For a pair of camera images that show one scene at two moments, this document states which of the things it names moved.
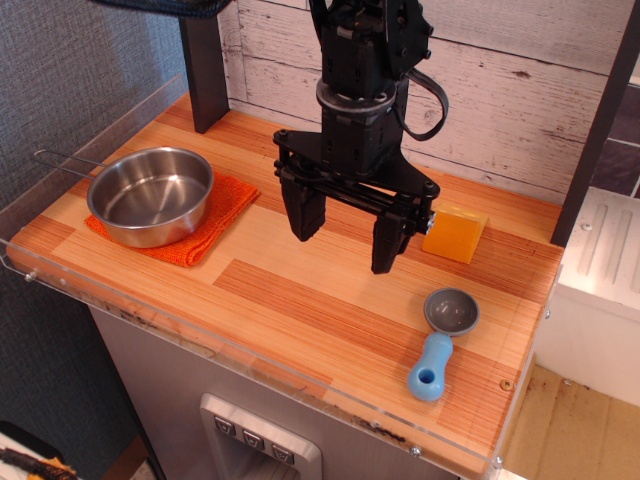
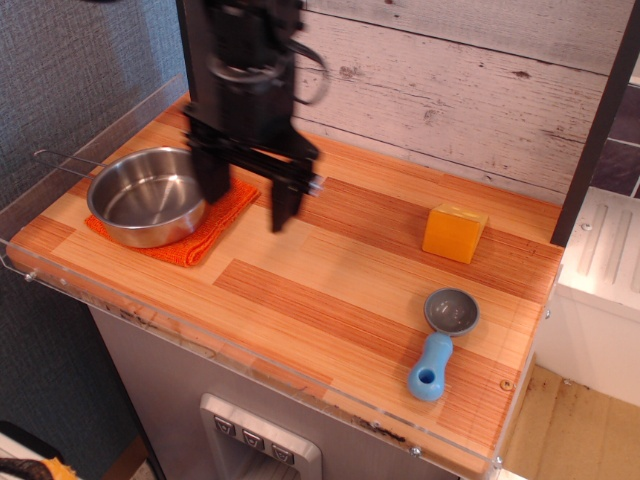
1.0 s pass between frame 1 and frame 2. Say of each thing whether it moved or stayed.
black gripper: moved
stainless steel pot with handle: stayed
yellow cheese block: stayed
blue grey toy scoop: stayed
